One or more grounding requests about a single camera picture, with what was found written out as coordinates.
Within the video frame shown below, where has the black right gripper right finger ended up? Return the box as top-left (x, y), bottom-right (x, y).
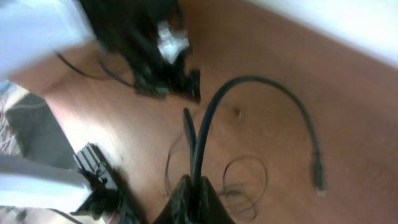
top-left (198, 177), bottom-right (235, 224)

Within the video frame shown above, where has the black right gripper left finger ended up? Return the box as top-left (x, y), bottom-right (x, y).
top-left (153, 175), bottom-right (192, 224)

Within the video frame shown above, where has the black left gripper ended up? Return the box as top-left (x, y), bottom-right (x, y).
top-left (132, 47), bottom-right (201, 103)

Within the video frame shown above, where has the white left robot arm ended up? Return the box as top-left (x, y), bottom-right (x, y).
top-left (1, 0), bottom-right (201, 103)

